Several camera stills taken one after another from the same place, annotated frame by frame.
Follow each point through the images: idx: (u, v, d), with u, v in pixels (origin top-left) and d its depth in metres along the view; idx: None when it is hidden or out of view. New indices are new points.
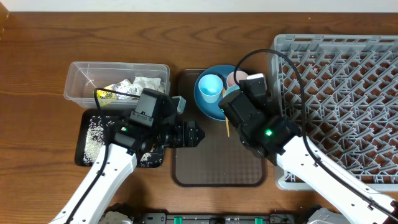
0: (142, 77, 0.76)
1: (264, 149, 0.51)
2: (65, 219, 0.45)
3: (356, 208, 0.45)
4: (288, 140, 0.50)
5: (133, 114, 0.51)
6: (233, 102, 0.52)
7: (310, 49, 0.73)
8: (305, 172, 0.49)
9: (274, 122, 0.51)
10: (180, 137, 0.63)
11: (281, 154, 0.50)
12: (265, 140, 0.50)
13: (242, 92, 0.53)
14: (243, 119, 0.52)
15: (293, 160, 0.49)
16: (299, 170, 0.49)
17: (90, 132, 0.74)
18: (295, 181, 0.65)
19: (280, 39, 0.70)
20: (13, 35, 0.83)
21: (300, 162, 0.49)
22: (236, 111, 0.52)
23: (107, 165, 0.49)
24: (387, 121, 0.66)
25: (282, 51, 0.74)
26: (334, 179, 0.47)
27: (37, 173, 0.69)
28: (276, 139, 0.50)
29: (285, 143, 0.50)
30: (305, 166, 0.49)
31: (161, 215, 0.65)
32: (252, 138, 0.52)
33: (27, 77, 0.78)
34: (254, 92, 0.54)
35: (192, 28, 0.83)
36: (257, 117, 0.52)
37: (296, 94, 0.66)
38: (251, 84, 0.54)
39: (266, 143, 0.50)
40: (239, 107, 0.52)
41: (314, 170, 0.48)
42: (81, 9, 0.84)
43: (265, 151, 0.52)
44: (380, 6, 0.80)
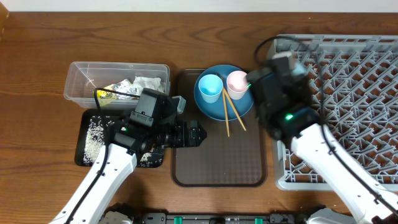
0: (142, 77, 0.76)
1: (282, 132, 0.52)
2: (65, 219, 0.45)
3: (362, 199, 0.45)
4: (307, 127, 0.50)
5: (133, 114, 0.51)
6: (262, 79, 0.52)
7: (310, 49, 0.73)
8: (318, 158, 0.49)
9: (296, 107, 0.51)
10: (180, 137, 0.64)
11: (297, 138, 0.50)
12: (282, 122, 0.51)
13: (272, 70, 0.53)
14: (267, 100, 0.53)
15: (307, 145, 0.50)
16: (312, 155, 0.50)
17: (90, 132, 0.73)
18: (295, 182, 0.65)
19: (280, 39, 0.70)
20: (13, 35, 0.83)
21: (314, 149, 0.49)
22: (262, 89, 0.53)
23: (107, 165, 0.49)
24: (387, 121, 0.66)
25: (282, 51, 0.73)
26: (345, 169, 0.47)
27: (37, 173, 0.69)
28: (295, 122, 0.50)
29: (305, 129, 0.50)
30: (319, 154, 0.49)
31: (161, 215, 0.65)
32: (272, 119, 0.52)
33: (27, 77, 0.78)
34: (282, 71, 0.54)
35: (192, 28, 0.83)
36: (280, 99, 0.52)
37: None
38: (279, 63, 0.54)
39: (285, 126, 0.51)
40: (267, 86, 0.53)
41: (328, 158, 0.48)
42: (81, 9, 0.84)
43: (282, 133, 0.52)
44: (380, 6, 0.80)
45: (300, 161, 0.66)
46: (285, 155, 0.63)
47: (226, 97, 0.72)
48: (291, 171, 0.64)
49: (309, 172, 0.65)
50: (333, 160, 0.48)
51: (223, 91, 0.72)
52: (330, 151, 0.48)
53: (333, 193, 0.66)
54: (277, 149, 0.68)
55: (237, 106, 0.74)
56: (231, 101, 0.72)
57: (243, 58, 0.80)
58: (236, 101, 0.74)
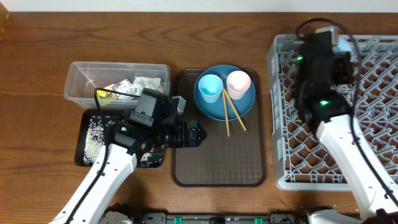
0: (143, 77, 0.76)
1: (313, 116, 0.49)
2: (65, 219, 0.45)
3: (372, 191, 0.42)
4: (339, 116, 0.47)
5: (133, 114, 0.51)
6: (317, 57, 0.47)
7: None
8: (337, 145, 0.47)
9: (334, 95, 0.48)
10: (180, 137, 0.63)
11: (326, 124, 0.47)
12: (315, 104, 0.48)
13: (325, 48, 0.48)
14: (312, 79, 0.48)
15: (333, 129, 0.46)
16: (333, 141, 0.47)
17: (90, 132, 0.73)
18: (295, 182, 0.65)
19: (280, 39, 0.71)
20: (13, 35, 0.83)
21: (339, 135, 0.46)
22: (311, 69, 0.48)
23: (107, 165, 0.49)
24: (387, 122, 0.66)
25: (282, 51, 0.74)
26: (364, 160, 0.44)
27: (37, 173, 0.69)
28: (328, 108, 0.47)
29: (336, 117, 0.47)
30: (342, 140, 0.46)
31: (161, 214, 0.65)
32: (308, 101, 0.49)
33: (28, 77, 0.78)
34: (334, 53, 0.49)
35: (192, 28, 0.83)
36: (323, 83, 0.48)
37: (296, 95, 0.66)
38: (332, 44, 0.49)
39: (317, 107, 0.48)
40: (317, 67, 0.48)
41: (349, 147, 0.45)
42: (81, 9, 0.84)
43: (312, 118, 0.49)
44: (380, 6, 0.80)
45: (300, 160, 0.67)
46: (284, 155, 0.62)
47: (226, 96, 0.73)
48: (291, 171, 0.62)
49: (309, 173, 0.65)
50: (354, 150, 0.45)
51: (223, 91, 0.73)
52: (353, 141, 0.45)
53: (333, 193, 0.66)
54: (277, 149, 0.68)
55: (237, 106, 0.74)
56: (231, 101, 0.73)
57: (244, 58, 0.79)
58: (236, 101, 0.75)
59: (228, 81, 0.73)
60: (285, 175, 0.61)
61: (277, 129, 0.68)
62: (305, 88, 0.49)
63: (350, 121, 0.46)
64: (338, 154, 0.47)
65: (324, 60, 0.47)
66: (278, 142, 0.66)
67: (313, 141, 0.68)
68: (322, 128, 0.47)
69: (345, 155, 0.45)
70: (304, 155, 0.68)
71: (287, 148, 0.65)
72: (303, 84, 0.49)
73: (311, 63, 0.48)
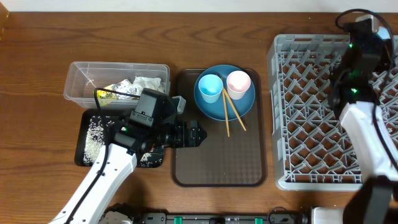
0: (143, 77, 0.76)
1: (340, 101, 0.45)
2: (65, 219, 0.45)
3: (380, 163, 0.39)
4: (367, 104, 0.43)
5: (133, 114, 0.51)
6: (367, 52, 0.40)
7: (310, 49, 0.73)
8: (356, 124, 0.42)
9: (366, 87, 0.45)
10: (180, 137, 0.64)
11: (352, 108, 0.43)
12: (346, 91, 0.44)
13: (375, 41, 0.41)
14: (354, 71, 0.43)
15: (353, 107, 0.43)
16: (353, 119, 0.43)
17: (90, 132, 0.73)
18: (294, 182, 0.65)
19: (280, 39, 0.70)
20: (13, 35, 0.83)
21: (360, 115, 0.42)
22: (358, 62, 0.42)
23: (107, 165, 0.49)
24: (387, 121, 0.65)
25: (282, 51, 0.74)
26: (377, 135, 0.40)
27: (37, 173, 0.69)
28: (360, 96, 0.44)
29: (364, 104, 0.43)
30: (362, 120, 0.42)
31: (161, 215, 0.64)
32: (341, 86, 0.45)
33: (28, 77, 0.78)
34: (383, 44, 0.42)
35: (192, 28, 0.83)
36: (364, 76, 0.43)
37: (295, 94, 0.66)
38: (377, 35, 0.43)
39: (347, 93, 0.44)
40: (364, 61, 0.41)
41: (367, 126, 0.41)
42: (81, 9, 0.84)
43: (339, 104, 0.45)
44: (379, 6, 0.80)
45: (300, 160, 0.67)
46: (284, 155, 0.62)
47: (226, 96, 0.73)
48: (291, 171, 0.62)
49: (309, 173, 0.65)
50: (371, 129, 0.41)
51: (223, 91, 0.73)
52: (372, 122, 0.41)
53: (333, 193, 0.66)
54: (277, 149, 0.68)
55: (237, 106, 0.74)
56: (231, 101, 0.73)
57: (244, 58, 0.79)
58: (236, 101, 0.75)
59: (227, 81, 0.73)
60: (284, 175, 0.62)
61: (278, 129, 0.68)
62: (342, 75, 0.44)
63: (373, 108, 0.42)
64: (354, 132, 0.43)
65: (375, 59, 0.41)
66: (278, 142, 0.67)
67: (313, 142, 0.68)
68: (346, 111, 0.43)
69: (362, 132, 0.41)
70: (304, 155, 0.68)
71: (287, 148, 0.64)
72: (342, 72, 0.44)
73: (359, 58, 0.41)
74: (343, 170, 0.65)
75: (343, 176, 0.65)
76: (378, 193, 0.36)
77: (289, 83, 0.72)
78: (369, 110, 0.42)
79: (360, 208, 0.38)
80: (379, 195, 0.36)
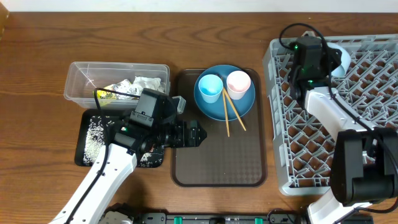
0: (143, 77, 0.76)
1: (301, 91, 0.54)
2: (64, 219, 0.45)
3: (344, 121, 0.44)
4: (321, 90, 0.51)
5: (133, 114, 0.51)
6: (309, 47, 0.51)
7: None
8: (318, 102, 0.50)
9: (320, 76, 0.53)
10: (180, 137, 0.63)
11: (310, 95, 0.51)
12: (304, 83, 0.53)
13: (316, 42, 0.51)
14: (304, 65, 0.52)
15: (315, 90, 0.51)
16: (315, 100, 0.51)
17: (90, 132, 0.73)
18: (298, 187, 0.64)
19: (275, 43, 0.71)
20: (13, 35, 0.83)
21: (320, 94, 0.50)
22: (305, 56, 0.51)
23: (107, 165, 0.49)
24: (387, 121, 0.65)
25: (278, 55, 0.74)
26: (336, 104, 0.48)
27: (36, 173, 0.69)
28: (316, 85, 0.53)
29: (319, 91, 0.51)
30: (322, 97, 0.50)
31: (161, 215, 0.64)
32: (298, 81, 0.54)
33: (28, 77, 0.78)
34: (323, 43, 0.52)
35: (192, 28, 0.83)
36: (313, 69, 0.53)
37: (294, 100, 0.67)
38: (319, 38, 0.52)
39: (305, 85, 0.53)
40: (310, 56, 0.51)
41: (328, 100, 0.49)
42: (81, 9, 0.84)
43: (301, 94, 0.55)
44: (380, 5, 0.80)
45: (303, 165, 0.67)
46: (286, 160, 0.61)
47: (226, 96, 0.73)
48: (295, 176, 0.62)
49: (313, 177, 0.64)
50: (331, 101, 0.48)
51: (223, 91, 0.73)
52: (330, 97, 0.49)
53: None
54: (279, 154, 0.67)
55: (237, 106, 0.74)
56: (231, 101, 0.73)
57: (243, 58, 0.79)
58: (236, 101, 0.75)
59: (227, 81, 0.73)
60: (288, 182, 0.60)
61: (278, 134, 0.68)
62: (296, 71, 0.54)
63: (329, 89, 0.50)
64: (319, 111, 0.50)
65: (316, 50, 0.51)
66: (280, 147, 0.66)
67: (314, 145, 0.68)
68: (308, 96, 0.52)
69: (324, 105, 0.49)
70: (306, 158, 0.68)
71: (289, 153, 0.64)
72: (295, 68, 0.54)
73: (304, 53, 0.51)
74: None
75: None
76: (350, 145, 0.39)
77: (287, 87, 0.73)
78: (326, 90, 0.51)
79: (339, 167, 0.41)
80: (351, 145, 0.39)
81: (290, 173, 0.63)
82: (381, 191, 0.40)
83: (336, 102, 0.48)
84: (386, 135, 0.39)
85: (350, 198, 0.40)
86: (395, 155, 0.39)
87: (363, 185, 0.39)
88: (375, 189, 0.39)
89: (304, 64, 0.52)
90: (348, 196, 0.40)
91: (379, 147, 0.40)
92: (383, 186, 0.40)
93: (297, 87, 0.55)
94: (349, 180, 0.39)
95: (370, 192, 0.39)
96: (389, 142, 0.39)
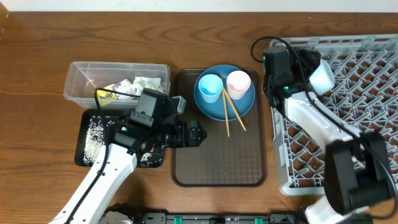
0: (143, 77, 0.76)
1: (279, 99, 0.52)
2: (64, 219, 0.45)
3: (328, 130, 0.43)
4: (298, 96, 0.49)
5: (133, 114, 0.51)
6: (277, 55, 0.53)
7: None
8: (299, 110, 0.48)
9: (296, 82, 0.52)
10: (181, 137, 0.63)
11: (287, 101, 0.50)
12: (281, 90, 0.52)
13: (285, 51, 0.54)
14: (275, 73, 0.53)
15: (293, 98, 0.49)
16: (294, 107, 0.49)
17: (89, 132, 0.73)
18: (299, 186, 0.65)
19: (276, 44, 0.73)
20: (13, 35, 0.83)
21: (298, 101, 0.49)
22: (273, 63, 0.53)
23: (107, 165, 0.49)
24: (387, 121, 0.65)
25: None
26: (317, 111, 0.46)
27: (37, 173, 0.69)
28: (292, 93, 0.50)
29: (295, 96, 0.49)
30: (301, 104, 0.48)
31: (161, 214, 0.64)
32: (275, 89, 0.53)
33: (28, 77, 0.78)
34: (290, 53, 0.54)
35: (192, 28, 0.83)
36: (286, 76, 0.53)
37: None
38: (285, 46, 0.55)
39: (282, 93, 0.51)
40: (279, 62, 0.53)
41: (308, 108, 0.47)
42: (81, 9, 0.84)
43: (280, 102, 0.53)
44: (380, 5, 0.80)
45: (303, 165, 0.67)
46: (286, 160, 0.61)
47: (226, 96, 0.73)
48: (295, 177, 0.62)
49: (313, 177, 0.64)
50: (311, 109, 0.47)
51: (223, 91, 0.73)
52: (310, 103, 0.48)
53: None
54: (279, 154, 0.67)
55: (237, 106, 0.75)
56: (231, 101, 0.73)
57: (244, 58, 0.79)
58: (236, 101, 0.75)
59: (227, 81, 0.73)
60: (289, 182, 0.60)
61: (278, 134, 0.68)
62: (270, 80, 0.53)
63: (306, 94, 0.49)
64: (302, 118, 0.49)
65: (283, 57, 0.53)
66: (280, 147, 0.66)
67: (315, 145, 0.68)
68: (286, 104, 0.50)
69: (306, 114, 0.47)
70: (306, 158, 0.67)
71: (289, 153, 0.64)
72: (268, 78, 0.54)
73: (272, 61, 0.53)
74: None
75: None
76: (339, 155, 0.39)
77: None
78: (303, 95, 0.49)
79: (333, 179, 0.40)
80: (341, 155, 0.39)
81: (290, 173, 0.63)
82: (378, 196, 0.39)
83: (316, 109, 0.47)
84: (370, 140, 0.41)
85: (349, 210, 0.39)
86: (382, 158, 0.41)
87: (359, 193, 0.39)
88: (372, 196, 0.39)
89: (275, 72, 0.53)
90: (347, 208, 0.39)
91: (366, 153, 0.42)
92: (379, 191, 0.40)
93: (274, 96, 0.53)
94: (344, 191, 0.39)
95: (368, 200, 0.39)
96: (374, 146, 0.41)
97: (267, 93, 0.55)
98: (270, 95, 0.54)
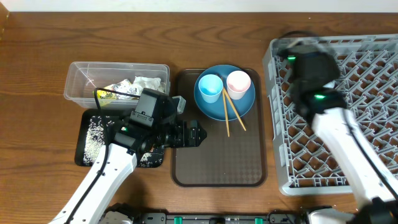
0: (143, 77, 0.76)
1: (309, 108, 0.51)
2: (64, 219, 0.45)
3: (367, 178, 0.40)
4: (334, 113, 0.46)
5: (133, 114, 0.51)
6: (306, 56, 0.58)
7: None
8: (333, 139, 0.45)
9: (331, 91, 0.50)
10: (181, 137, 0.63)
11: (321, 116, 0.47)
12: (313, 99, 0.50)
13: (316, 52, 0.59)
14: (305, 78, 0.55)
15: (329, 123, 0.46)
16: (329, 132, 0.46)
17: (90, 132, 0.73)
18: (298, 186, 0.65)
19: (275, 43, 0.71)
20: (13, 35, 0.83)
21: (335, 127, 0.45)
22: (302, 66, 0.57)
23: (107, 165, 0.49)
24: (387, 121, 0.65)
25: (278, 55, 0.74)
26: (359, 151, 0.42)
27: (37, 173, 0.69)
28: (327, 105, 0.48)
29: (330, 110, 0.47)
30: (335, 130, 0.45)
31: (161, 215, 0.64)
32: (303, 96, 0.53)
33: (28, 77, 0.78)
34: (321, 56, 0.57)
35: (192, 28, 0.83)
36: (316, 80, 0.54)
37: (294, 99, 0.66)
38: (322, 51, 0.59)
39: (313, 101, 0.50)
40: (309, 64, 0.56)
41: (347, 141, 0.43)
42: (81, 9, 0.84)
43: (309, 111, 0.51)
44: (380, 5, 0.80)
45: (303, 165, 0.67)
46: (286, 160, 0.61)
47: (226, 96, 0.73)
48: (295, 177, 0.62)
49: (313, 177, 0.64)
50: (351, 142, 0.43)
51: (223, 91, 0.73)
52: (350, 134, 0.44)
53: (336, 195, 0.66)
54: (279, 154, 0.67)
55: (237, 106, 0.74)
56: (231, 101, 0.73)
57: (243, 58, 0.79)
58: (236, 101, 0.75)
59: (227, 81, 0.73)
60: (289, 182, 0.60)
61: (278, 134, 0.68)
62: (299, 85, 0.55)
63: (344, 114, 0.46)
64: (334, 147, 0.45)
65: (311, 60, 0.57)
66: (280, 147, 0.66)
67: (314, 145, 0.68)
68: (316, 119, 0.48)
69: (343, 150, 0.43)
70: (306, 158, 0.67)
71: (289, 153, 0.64)
72: (298, 82, 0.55)
73: (301, 61, 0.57)
74: None
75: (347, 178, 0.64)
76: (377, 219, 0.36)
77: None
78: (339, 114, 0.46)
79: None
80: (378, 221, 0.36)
81: (290, 173, 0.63)
82: None
83: (357, 144, 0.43)
84: None
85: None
86: None
87: None
88: None
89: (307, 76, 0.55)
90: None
91: None
92: None
93: (303, 104, 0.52)
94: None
95: None
96: None
97: (295, 99, 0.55)
98: (298, 101, 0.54)
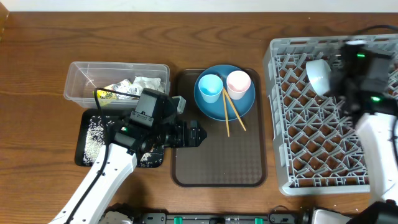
0: (143, 77, 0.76)
1: (359, 106, 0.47)
2: (65, 219, 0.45)
3: (390, 183, 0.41)
4: (384, 119, 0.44)
5: (133, 114, 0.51)
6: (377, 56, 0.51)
7: (305, 52, 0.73)
8: (372, 140, 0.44)
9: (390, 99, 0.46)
10: (181, 137, 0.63)
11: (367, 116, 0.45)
12: (369, 98, 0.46)
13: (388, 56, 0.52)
14: (369, 77, 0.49)
15: (375, 124, 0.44)
16: (370, 132, 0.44)
17: (90, 132, 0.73)
18: (298, 186, 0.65)
19: (275, 43, 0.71)
20: (13, 35, 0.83)
21: (379, 130, 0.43)
22: (370, 65, 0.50)
23: (107, 165, 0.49)
24: None
25: (278, 55, 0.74)
26: (393, 158, 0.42)
27: (37, 173, 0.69)
28: (381, 107, 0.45)
29: (382, 114, 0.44)
30: (378, 134, 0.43)
31: (161, 215, 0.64)
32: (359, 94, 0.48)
33: (28, 77, 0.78)
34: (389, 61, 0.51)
35: (192, 28, 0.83)
36: (380, 84, 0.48)
37: (294, 99, 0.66)
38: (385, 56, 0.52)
39: (368, 100, 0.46)
40: (377, 66, 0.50)
41: (385, 146, 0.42)
42: (81, 9, 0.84)
43: (358, 109, 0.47)
44: (380, 5, 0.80)
45: (303, 165, 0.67)
46: (286, 160, 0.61)
47: (226, 96, 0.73)
48: (295, 177, 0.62)
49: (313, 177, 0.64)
50: (388, 148, 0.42)
51: (223, 91, 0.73)
52: (390, 140, 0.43)
53: (336, 195, 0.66)
54: (279, 154, 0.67)
55: (237, 106, 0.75)
56: (231, 101, 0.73)
57: (243, 58, 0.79)
58: (236, 101, 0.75)
59: (227, 81, 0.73)
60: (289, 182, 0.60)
61: (278, 134, 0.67)
62: (359, 82, 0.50)
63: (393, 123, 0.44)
64: (369, 147, 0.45)
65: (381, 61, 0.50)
66: (280, 147, 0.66)
67: (314, 145, 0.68)
68: (362, 117, 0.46)
69: (379, 152, 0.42)
70: (306, 158, 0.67)
71: (289, 153, 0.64)
72: (358, 79, 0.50)
73: (369, 60, 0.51)
74: (346, 172, 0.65)
75: (347, 178, 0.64)
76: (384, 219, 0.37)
77: (303, 86, 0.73)
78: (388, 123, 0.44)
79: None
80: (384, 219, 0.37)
81: (290, 173, 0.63)
82: None
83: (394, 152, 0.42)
84: None
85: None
86: None
87: None
88: None
89: (371, 76, 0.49)
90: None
91: None
92: None
93: (356, 100, 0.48)
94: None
95: None
96: None
97: (348, 94, 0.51)
98: (351, 96, 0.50)
